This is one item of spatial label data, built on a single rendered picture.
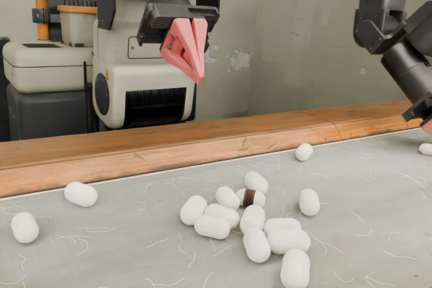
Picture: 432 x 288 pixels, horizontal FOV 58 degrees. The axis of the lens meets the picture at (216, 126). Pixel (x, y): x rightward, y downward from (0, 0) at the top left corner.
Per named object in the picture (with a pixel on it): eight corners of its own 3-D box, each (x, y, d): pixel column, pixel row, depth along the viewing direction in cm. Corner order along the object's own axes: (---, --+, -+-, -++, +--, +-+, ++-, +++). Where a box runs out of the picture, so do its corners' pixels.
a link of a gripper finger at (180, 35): (243, 62, 48) (218, 8, 52) (192, 62, 45) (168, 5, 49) (222, 94, 53) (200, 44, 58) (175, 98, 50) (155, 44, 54)
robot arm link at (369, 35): (381, 33, 72) (351, 31, 67) (430, -20, 64) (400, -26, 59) (422, 81, 67) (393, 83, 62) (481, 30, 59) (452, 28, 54)
